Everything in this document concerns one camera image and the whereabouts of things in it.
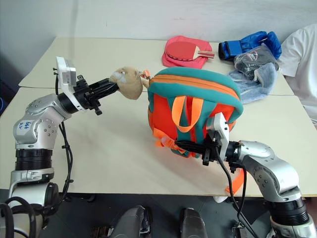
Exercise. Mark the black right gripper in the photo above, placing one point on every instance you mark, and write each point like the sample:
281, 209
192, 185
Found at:
210, 148

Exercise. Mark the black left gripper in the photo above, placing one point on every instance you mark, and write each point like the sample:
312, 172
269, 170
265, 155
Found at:
85, 95

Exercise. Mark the orange and teal backpack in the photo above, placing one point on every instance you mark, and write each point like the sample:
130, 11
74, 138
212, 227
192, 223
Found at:
198, 99

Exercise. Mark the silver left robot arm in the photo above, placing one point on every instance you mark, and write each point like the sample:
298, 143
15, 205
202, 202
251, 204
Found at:
37, 124

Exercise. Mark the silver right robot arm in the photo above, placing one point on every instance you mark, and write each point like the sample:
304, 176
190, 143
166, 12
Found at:
270, 168

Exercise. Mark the small white plastic piece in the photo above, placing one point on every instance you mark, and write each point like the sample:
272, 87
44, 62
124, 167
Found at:
220, 199

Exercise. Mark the pink fabric pouch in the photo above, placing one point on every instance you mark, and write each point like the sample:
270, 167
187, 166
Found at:
173, 63

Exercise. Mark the dark rounded shape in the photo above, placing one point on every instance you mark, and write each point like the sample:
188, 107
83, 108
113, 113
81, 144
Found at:
131, 223
193, 223

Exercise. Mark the red table tennis paddle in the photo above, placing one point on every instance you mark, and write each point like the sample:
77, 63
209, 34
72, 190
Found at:
180, 49

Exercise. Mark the light blue towel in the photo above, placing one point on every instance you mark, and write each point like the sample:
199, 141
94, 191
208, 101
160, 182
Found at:
257, 86

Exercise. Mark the clear bag with dark item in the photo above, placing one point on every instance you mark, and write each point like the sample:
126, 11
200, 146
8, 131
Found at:
255, 59

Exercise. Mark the blue boxing glove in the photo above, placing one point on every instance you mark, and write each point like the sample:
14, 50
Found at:
247, 43

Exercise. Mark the person in white shirt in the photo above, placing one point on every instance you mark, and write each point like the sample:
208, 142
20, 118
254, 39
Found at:
302, 62

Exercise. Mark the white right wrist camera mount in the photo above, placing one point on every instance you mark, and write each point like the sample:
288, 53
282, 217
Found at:
221, 129

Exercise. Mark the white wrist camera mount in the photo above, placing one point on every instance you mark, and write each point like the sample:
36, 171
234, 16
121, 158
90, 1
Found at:
221, 129
66, 74

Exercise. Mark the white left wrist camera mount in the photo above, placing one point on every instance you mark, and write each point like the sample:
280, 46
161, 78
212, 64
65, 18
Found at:
66, 74

